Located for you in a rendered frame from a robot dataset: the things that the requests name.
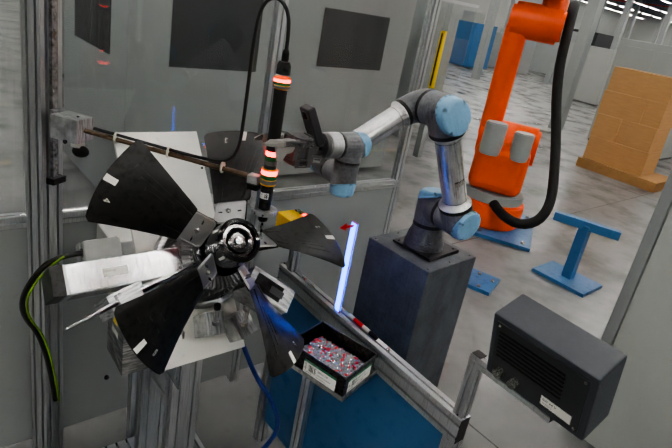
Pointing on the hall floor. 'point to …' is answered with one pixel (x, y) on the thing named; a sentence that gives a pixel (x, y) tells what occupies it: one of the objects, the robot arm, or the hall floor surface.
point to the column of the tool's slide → (43, 196)
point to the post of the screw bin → (301, 413)
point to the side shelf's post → (131, 404)
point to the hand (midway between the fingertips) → (263, 138)
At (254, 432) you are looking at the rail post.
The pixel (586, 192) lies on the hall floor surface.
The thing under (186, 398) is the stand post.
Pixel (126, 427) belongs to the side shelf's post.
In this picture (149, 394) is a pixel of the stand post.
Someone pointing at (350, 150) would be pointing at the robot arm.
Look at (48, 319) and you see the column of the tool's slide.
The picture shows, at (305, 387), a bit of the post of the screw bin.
